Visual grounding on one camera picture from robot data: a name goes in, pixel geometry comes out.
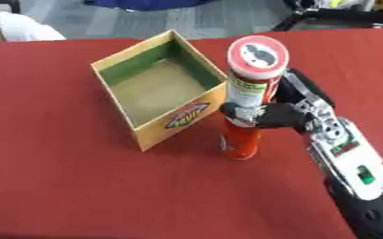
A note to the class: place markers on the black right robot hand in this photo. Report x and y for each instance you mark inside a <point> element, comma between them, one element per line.
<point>281,114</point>

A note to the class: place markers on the red bottle with white lid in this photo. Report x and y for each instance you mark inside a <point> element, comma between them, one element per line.
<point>249,90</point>

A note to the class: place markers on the silver and black right robot arm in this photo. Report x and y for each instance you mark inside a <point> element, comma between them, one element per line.
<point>358,174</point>

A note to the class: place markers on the tan cardboard box green inside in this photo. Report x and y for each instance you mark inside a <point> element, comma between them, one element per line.
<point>159,90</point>

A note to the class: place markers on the black chair base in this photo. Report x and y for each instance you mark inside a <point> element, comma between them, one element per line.
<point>331,15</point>

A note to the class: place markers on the blue bag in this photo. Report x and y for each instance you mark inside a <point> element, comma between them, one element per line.
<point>146,3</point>

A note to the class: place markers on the person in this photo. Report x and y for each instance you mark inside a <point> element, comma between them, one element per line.
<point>15,28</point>

